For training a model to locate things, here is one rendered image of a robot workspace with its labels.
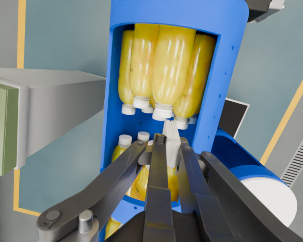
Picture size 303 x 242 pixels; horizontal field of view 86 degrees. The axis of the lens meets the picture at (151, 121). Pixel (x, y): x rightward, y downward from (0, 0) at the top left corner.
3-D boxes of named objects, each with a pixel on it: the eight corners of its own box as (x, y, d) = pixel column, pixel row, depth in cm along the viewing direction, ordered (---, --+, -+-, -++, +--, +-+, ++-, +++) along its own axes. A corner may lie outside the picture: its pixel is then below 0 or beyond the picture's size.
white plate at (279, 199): (305, 230, 58) (302, 226, 59) (287, 166, 51) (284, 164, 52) (228, 250, 62) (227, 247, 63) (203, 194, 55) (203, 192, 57)
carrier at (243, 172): (218, 137, 143) (208, 108, 136) (303, 227, 59) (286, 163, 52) (188, 148, 147) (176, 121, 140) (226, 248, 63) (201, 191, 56)
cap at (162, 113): (156, 103, 37) (155, 110, 38) (153, 106, 33) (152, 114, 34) (173, 106, 37) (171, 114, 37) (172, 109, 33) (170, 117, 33)
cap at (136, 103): (152, 100, 39) (151, 107, 39) (144, 97, 42) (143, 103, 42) (138, 99, 37) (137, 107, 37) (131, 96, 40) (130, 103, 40)
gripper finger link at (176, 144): (173, 140, 16) (181, 142, 16) (170, 119, 22) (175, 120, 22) (168, 167, 16) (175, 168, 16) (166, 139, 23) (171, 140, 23)
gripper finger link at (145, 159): (162, 170, 15) (130, 164, 15) (162, 145, 19) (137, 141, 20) (165, 155, 14) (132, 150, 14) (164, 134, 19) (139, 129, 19)
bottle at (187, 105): (216, 43, 37) (197, 120, 43) (186, 41, 40) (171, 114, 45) (215, 36, 31) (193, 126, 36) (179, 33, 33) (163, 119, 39)
